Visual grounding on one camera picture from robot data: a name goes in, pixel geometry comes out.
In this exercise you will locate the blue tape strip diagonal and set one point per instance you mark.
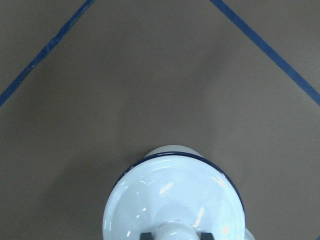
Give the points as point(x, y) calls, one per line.
point(267, 49)
point(44, 52)

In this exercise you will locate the white enamel cup blue rim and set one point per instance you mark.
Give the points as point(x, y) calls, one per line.
point(172, 150)

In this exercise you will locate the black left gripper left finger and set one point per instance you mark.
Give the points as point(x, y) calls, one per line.
point(145, 236)

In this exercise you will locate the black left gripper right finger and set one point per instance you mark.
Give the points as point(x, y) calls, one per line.
point(206, 236)

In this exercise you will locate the blue tape strip diagonal right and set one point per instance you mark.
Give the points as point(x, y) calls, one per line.
point(267, 49)

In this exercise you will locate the blue tape strip diagonal left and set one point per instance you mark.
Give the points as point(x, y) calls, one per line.
point(44, 52)

